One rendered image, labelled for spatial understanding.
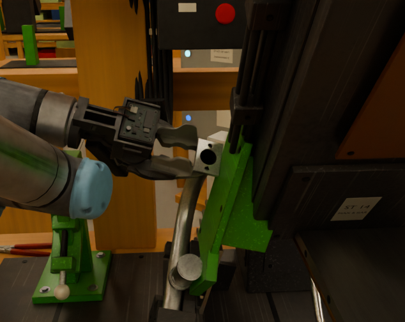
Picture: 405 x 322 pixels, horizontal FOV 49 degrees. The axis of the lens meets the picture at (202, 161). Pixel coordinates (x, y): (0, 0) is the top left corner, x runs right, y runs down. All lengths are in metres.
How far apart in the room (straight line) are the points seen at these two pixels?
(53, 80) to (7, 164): 0.60
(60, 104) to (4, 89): 0.07
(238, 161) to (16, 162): 0.27
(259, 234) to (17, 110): 0.37
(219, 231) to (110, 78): 0.44
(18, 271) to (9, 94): 0.48
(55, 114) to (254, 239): 0.33
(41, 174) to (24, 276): 0.54
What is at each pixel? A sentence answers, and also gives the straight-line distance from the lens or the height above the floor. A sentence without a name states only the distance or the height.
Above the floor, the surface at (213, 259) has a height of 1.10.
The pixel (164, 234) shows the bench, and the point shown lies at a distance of 1.13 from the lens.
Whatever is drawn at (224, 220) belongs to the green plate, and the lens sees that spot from 0.61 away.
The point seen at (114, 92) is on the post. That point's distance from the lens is 0.94.
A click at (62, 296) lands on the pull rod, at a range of 0.86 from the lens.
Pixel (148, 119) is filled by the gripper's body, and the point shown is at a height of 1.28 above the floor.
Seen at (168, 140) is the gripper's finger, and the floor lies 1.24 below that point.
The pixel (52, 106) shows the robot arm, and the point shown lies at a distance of 0.65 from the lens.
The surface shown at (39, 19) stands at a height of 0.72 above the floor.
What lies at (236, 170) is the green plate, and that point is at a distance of 0.58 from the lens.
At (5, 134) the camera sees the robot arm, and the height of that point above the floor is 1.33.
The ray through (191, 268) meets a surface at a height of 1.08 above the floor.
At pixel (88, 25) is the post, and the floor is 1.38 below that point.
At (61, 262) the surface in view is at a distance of 0.86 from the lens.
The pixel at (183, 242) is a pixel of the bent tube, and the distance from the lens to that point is 0.77.
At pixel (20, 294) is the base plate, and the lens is 0.97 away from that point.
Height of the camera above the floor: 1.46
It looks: 22 degrees down
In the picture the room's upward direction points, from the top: straight up
